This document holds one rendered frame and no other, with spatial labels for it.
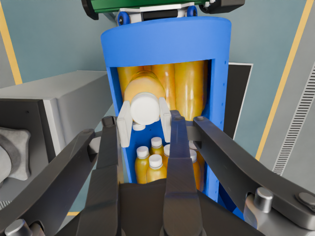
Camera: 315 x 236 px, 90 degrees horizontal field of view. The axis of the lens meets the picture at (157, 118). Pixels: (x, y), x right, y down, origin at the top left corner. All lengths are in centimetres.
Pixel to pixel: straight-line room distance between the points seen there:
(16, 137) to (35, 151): 7
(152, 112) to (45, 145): 48
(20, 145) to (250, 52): 173
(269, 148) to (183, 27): 214
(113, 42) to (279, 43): 174
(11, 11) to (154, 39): 164
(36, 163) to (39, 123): 14
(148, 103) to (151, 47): 11
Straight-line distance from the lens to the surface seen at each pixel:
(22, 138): 63
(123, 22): 54
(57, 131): 65
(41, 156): 66
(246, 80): 162
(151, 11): 46
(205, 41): 29
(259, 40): 182
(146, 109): 20
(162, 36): 27
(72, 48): 163
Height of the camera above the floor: 150
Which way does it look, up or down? 68 degrees down
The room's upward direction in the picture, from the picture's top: 170 degrees clockwise
